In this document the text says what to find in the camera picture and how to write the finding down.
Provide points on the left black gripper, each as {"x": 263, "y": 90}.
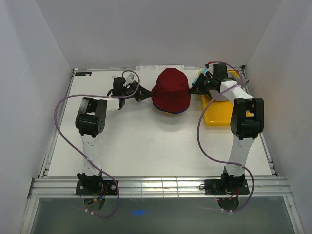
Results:
{"x": 141, "y": 94}

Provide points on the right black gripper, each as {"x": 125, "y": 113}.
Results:
{"x": 198, "y": 87}

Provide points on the white bucket hat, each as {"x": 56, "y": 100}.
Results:
{"x": 214, "y": 94}

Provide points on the teal hat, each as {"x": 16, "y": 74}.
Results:
{"x": 195, "y": 81}

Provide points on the blue bucket hat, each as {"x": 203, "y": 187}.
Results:
{"x": 170, "y": 112}

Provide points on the dark red bucket hat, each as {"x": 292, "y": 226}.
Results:
{"x": 171, "y": 91}

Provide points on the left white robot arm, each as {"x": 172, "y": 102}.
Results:
{"x": 90, "y": 122}

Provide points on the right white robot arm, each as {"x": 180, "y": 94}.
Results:
{"x": 247, "y": 120}

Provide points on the yellow plastic tray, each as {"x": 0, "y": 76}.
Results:
{"x": 220, "y": 113}

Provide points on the blue label sticker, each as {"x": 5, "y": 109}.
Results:
{"x": 83, "y": 73}

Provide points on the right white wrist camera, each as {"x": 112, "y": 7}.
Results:
{"x": 209, "y": 71}

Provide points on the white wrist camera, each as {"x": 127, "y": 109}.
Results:
{"x": 209, "y": 71}
{"x": 130, "y": 78}

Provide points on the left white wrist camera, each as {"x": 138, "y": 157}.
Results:
{"x": 130, "y": 78}

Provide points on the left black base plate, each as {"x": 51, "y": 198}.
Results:
{"x": 106, "y": 187}

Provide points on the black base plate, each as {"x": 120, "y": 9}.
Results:
{"x": 216, "y": 187}
{"x": 106, "y": 187}

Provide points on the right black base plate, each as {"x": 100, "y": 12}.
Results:
{"x": 216, "y": 187}

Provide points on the aluminium front rail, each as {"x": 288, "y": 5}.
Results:
{"x": 170, "y": 187}

